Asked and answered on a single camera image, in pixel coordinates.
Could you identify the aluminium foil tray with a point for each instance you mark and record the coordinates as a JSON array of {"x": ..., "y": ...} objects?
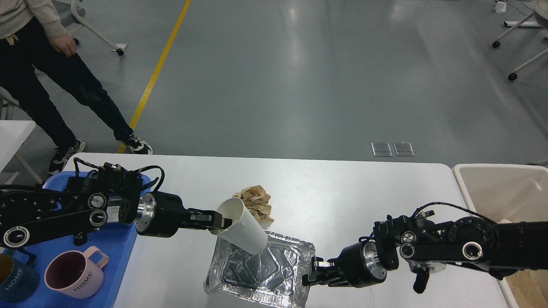
[{"x": 273, "y": 277}]

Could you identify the left floor socket plate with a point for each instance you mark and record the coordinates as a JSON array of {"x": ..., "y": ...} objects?
[{"x": 381, "y": 149}]

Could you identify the white side table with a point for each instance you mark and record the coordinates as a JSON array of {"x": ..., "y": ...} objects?
[{"x": 13, "y": 133}]

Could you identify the white plastic bin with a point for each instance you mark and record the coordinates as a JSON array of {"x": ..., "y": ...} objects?
[{"x": 507, "y": 193}]

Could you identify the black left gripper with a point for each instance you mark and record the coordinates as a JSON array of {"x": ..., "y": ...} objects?
[{"x": 163, "y": 214}]

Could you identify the brown paper in bin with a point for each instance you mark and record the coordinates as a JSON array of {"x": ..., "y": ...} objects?
[{"x": 526, "y": 291}]

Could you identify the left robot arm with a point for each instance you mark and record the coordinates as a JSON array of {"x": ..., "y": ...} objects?
[{"x": 88, "y": 197}]

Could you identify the white paper cup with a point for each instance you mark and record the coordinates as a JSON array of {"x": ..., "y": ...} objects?
[{"x": 245, "y": 232}]

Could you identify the dark blue mug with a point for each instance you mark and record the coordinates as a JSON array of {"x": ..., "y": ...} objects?
[{"x": 18, "y": 280}]

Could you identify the blue plastic tray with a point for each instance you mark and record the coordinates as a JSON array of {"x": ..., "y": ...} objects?
[{"x": 114, "y": 239}]

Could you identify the grey chair on castors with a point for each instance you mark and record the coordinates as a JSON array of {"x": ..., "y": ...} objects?
[{"x": 72, "y": 17}]

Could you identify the pink mug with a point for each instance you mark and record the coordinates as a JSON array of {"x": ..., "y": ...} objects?
[{"x": 77, "y": 274}]

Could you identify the right floor socket plate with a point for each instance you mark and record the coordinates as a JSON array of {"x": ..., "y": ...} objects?
[{"x": 404, "y": 149}]

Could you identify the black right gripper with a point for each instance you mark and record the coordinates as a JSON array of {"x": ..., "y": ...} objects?
[{"x": 357, "y": 266}]

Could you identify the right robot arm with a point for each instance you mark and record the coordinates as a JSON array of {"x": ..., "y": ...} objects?
[{"x": 473, "y": 242}]

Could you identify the floor socket plate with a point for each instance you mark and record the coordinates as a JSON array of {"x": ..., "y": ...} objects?
[
  {"x": 404, "y": 149},
  {"x": 381, "y": 149}
]

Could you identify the brown paper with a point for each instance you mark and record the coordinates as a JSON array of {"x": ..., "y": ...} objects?
[
  {"x": 526, "y": 291},
  {"x": 256, "y": 200}
]

